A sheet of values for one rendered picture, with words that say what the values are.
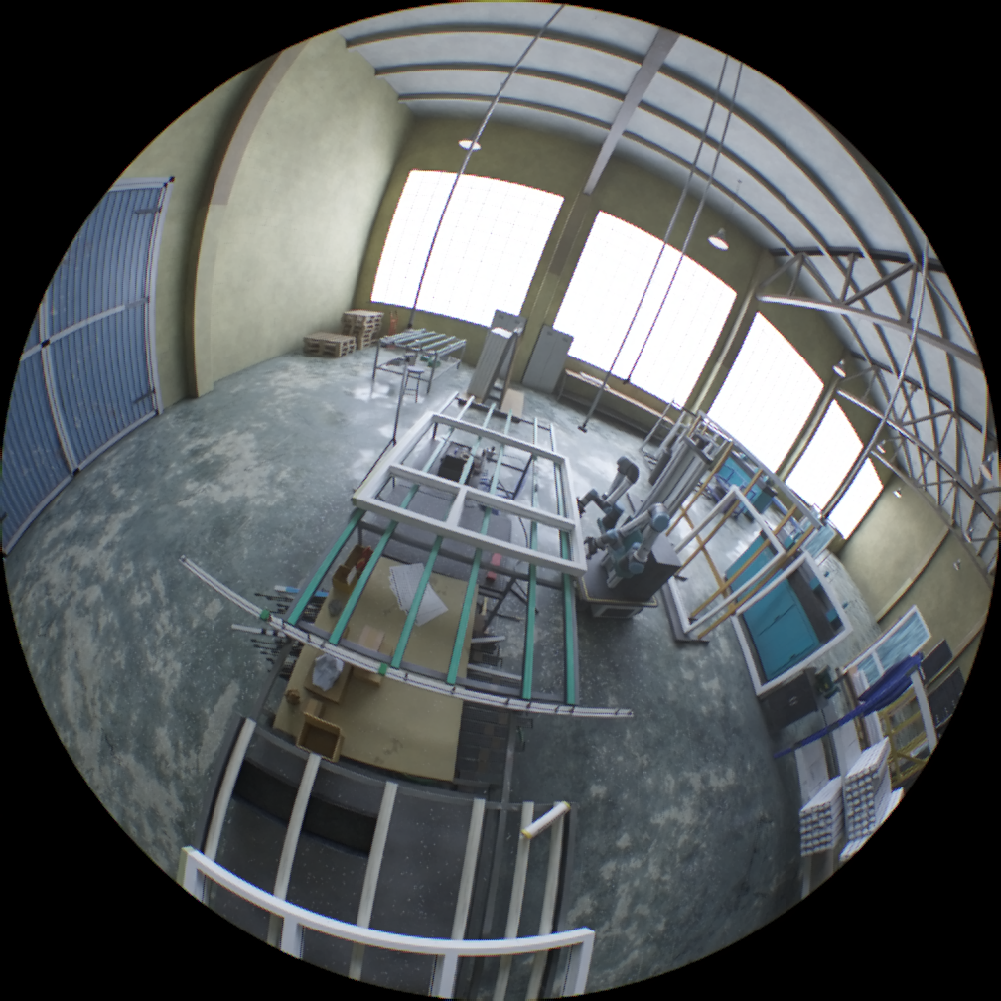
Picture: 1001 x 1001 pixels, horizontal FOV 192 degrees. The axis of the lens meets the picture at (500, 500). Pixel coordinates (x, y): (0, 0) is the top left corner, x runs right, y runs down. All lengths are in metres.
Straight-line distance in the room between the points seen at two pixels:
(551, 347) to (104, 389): 9.99
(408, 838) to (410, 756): 0.41
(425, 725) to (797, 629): 4.33
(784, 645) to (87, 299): 10.20
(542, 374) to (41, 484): 11.29
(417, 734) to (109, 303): 6.12
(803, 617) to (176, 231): 10.43
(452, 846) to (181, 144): 7.75
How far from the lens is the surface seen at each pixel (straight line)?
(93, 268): 5.88
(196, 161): 6.76
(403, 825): 1.52
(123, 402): 6.15
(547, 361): 8.96
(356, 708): 1.51
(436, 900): 1.66
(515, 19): 8.01
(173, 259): 6.41
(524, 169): 10.55
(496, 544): 1.71
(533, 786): 2.30
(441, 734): 1.50
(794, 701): 4.40
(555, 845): 1.46
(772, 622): 4.87
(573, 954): 1.76
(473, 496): 2.03
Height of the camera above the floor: 2.11
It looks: 36 degrees down
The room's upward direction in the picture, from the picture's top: 22 degrees clockwise
